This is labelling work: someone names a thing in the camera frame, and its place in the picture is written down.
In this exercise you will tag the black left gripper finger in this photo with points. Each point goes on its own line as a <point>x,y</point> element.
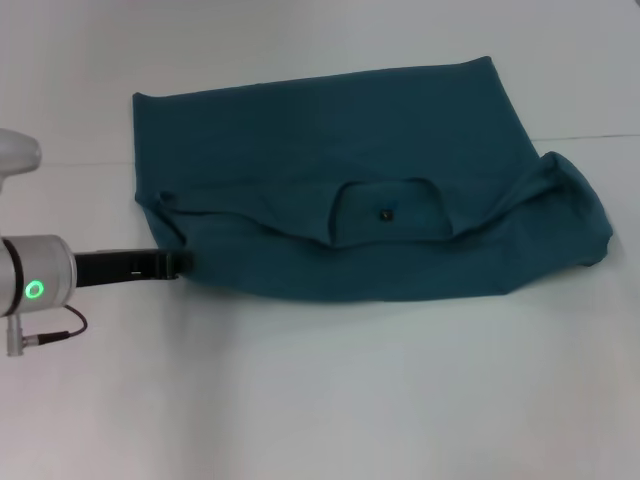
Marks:
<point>175,264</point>

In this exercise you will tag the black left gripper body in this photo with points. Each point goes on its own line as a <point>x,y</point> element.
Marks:
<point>115,267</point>

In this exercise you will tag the teal blue printed t-shirt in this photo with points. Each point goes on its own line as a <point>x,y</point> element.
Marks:
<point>350,175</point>

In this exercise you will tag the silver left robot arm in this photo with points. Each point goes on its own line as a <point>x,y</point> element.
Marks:
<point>30,280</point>

